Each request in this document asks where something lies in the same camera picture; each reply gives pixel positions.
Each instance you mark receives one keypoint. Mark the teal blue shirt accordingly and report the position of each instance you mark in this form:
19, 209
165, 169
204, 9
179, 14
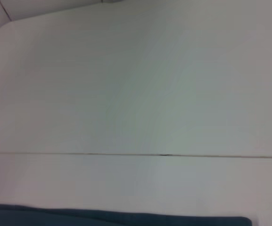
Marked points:
102, 217

